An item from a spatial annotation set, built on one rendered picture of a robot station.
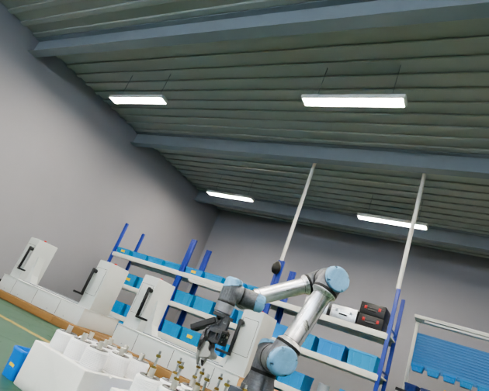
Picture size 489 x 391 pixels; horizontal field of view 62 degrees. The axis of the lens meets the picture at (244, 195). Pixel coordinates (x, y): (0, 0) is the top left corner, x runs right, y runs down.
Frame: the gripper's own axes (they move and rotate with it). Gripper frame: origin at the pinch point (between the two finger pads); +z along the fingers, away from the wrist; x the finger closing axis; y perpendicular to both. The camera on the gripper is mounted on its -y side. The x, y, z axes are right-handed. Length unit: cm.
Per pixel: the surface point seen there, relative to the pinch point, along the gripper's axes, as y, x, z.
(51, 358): -49, -26, 20
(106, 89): -581, 260, -365
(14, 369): -69, -23, 31
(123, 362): -27.8, -9.6, 11.5
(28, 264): -401, 179, -12
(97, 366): -29.1, -21.0, 15.0
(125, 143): -621, 387, -324
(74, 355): -42.0, -21.7, 15.3
